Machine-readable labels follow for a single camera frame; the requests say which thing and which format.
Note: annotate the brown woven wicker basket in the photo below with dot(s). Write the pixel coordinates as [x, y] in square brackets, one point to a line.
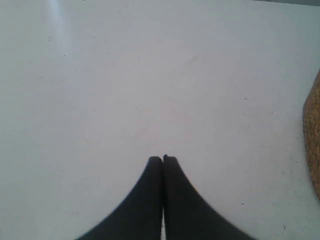
[311, 133]

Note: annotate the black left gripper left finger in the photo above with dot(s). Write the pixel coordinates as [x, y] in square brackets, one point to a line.
[139, 216]

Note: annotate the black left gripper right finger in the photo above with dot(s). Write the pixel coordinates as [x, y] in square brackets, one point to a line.
[187, 216]

